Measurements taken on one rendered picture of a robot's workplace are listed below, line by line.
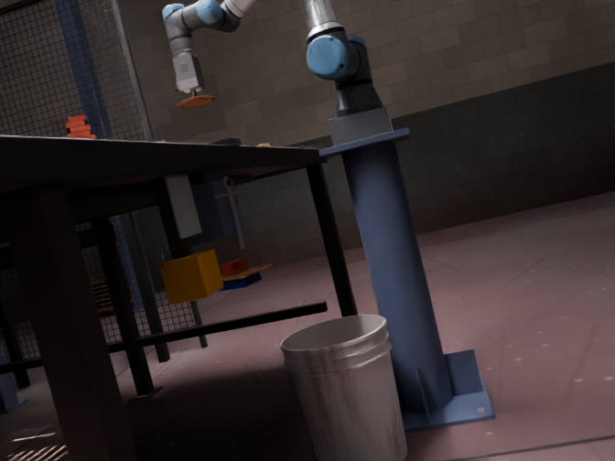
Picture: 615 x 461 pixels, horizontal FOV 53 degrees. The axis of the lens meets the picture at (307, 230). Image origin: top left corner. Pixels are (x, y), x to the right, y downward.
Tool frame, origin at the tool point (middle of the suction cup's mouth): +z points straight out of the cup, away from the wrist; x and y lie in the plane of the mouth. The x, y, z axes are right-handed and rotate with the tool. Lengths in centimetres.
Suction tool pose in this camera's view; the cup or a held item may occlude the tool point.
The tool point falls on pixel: (197, 103)
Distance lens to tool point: 206.5
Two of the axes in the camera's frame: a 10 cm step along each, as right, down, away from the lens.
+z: 2.3, 9.7, 0.7
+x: 9.7, -2.2, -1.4
